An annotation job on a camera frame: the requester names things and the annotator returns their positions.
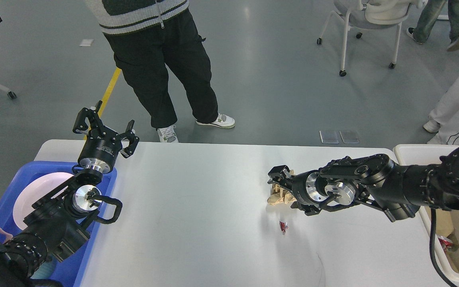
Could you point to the brown paper bag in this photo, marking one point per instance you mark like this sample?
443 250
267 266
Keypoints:
444 223

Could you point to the blue plastic tray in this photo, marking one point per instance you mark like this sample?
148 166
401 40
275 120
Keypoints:
70 271

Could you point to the cream plastic bin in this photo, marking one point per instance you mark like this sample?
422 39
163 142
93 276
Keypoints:
425 154

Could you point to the person in black trousers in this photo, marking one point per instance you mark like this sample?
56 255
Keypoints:
149 38

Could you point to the crushed red soda can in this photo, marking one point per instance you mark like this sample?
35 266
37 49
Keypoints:
446 244

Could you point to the small red can fragment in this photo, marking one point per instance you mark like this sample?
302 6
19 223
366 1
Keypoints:
283 226

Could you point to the pink plate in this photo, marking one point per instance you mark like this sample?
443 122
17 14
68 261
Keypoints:
33 192

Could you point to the left floor socket plate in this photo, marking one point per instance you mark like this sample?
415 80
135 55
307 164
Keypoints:
329 137

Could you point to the brown paper ball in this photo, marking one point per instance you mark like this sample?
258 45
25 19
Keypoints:
280 193

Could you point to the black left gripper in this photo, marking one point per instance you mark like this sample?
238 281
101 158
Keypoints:
101 147

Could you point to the right floor socket plate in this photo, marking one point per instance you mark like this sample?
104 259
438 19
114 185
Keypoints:
349 136

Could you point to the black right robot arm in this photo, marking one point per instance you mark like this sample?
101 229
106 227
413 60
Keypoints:
378 182

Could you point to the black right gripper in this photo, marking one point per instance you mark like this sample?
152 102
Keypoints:
302 186

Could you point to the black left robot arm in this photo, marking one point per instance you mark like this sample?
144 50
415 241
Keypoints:
58 224

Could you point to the floor socket plate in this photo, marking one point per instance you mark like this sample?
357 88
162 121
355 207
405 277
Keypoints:
329 137
349 136

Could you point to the white chair grey seat right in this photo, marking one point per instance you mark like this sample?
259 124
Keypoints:
370 15

